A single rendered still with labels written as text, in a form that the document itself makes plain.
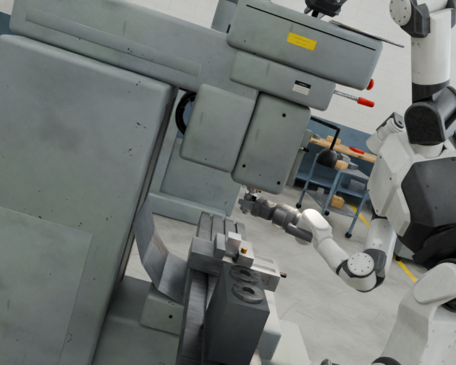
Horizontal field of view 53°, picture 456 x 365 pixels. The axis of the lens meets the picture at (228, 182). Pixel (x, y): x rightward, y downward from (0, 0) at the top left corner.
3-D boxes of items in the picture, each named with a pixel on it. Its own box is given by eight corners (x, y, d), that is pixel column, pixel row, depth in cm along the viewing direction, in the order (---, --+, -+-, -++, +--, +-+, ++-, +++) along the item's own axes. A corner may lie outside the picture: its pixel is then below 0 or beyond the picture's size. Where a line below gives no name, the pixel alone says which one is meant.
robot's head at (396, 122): (389, 150, 146) (387, 136, 151) (409, 133, 140) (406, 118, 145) (373, 142, 144) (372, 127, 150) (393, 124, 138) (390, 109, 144)
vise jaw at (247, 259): (248, 251, 185) (251, 242, 184) (251, 268, 170) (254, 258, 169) (234, 247, 184) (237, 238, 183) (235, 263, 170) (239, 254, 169)
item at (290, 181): (291, 184, 167) (311, 129, 162) (292, 187, 163) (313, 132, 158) (280, 181, 167) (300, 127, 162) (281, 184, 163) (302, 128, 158)
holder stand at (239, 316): (241, 323, 146) (261, 269, 141) (247, 370, 125) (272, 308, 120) (205, 313, 144) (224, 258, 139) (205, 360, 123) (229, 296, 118)
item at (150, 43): (249, 104, 169) (267, 51, 164) (252, 111, 147) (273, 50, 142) (35, 33, 161) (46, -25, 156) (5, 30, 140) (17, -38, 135)
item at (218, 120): (230, 159, 175) (252, 93, 169) (231, 175, 152) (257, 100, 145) (183, 144, 174) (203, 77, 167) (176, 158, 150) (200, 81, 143)
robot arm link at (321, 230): (314, 206, 161) (337, 231, 152) (307, 225, 167) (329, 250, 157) (299, 209, 159) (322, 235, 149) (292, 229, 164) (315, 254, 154)
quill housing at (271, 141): (275, 182, 176) (305, 102, 168) (281, 199, 156) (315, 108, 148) (228, 167, 174) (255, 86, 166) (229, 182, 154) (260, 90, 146)
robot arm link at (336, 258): (318, 258, 157) (355, 300, 144) (313, 242, 150) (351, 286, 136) (343, 241, 158) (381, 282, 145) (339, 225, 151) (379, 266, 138)
